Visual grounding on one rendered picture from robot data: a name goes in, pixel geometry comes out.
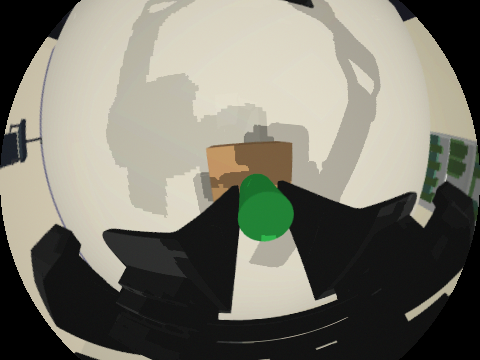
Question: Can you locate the tan square block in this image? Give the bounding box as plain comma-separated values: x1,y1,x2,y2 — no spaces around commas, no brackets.
207,141,293,203

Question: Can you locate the green marker cap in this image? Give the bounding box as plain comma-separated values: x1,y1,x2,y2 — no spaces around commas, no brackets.
237,173,293,241

